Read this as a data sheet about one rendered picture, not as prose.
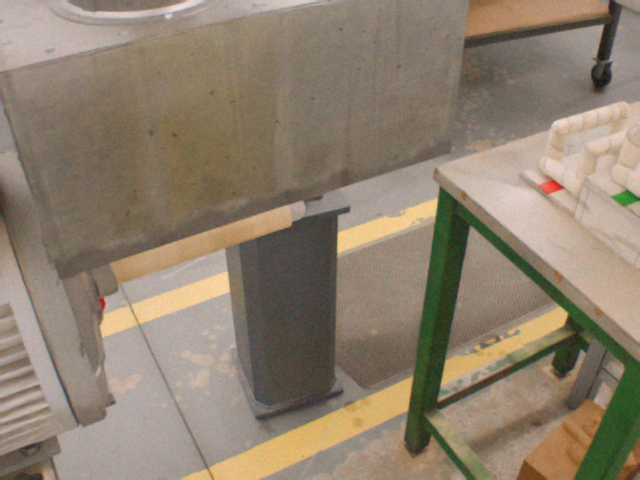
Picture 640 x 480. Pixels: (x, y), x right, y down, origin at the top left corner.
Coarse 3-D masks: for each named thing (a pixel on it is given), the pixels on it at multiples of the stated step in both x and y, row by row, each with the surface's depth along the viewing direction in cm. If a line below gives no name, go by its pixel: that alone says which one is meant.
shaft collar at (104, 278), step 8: (96, 272) 61; (104, 272) 61; (112, 272) 61; (96, 280) 61; (104, 280) 61; (112, 280) 62; (96, 288) 61; (104, 288) 62; (112, 288) 62; (104, 296) 63
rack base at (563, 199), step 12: (576, 156) 135; (612, 156) 135; (540, 168) 131; (576, 168) 131; (600, 168) 131; (528, 180) 129; (540, 180) 128; (552, 192) 125; (564, 192) 125; (564, 204) 122; (576, 204) 123
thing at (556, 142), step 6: (552, 132) 124; (552, 138) 125; (558, 138) 124; (564, 138) 124; (552, 144) 125; (558, 144) 125; (564, 144) 125; (546, 150) 127; (552, 150) 126; (558, 150) 126; (546, 156) 128; (552, 156) 127; (558, 156) 126; (546, 174) 130
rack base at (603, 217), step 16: (592, 176) 115; (608, 176) 115; (592, 192) 115; (608, 192) 112; (576, 208) 120; (592, 208) 116; (608, 208) 112; (624, 208) 109; (592, 224) 117; (608, 224) 114; (624, 224) 110; (608, 240) 115; (624, 240) 111; (624, 256) 112
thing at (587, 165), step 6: (582, 150) 119; (582, 156) 119; (588, 156) 118; (594, 156) 118; (582, 162) 120; (588, 162) 119; (594, 162) 119; (582, 168) 120; (588, 168) 119; (594, 168) 120; (576, 174) 122; (582, 174) 121; (588, 174) 120; (582, 180) 121
